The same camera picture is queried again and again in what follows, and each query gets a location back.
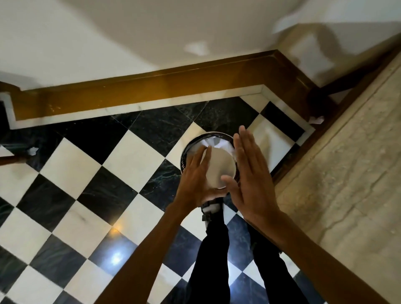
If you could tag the crumpled white paper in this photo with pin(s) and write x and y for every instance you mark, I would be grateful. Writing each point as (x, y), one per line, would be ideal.
(32, 151)
(316, 120)

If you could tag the person's right forearm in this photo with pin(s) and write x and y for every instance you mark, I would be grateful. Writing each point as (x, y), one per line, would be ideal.
(316, 266)

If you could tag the white bin liner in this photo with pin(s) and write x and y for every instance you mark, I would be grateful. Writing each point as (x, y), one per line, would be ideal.
(216, 141)

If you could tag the brown wooden furniture leg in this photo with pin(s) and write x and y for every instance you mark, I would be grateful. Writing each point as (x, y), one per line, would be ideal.
(12, 160)

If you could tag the black trousers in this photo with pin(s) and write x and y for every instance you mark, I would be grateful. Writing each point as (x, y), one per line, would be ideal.
(210, 266)

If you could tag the person's left forearm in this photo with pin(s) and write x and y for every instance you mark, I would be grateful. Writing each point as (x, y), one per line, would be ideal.
(147, 256)

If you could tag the person's left hand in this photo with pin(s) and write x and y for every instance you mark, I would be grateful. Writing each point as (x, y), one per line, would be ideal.
(192, 184)

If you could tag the white round plate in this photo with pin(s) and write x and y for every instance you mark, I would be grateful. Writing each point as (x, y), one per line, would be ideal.
(222, 166)

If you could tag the person's right thumb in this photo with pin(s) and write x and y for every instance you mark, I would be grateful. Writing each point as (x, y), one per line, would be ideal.
(231, 184)

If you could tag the white and grey shoe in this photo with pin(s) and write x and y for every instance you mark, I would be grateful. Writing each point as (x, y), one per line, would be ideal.
(211, 209)

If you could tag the person's left fingers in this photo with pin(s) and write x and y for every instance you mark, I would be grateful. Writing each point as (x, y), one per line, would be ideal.
(198, 163)

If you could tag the brown wooden skirting board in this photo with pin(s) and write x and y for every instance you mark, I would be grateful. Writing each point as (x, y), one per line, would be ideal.
(125, 94)

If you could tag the black round waste bin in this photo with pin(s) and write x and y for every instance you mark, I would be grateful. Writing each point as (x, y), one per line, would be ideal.
(188, 153)

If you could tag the person's right hand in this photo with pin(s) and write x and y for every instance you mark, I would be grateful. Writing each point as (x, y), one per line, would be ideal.
(253, 188)

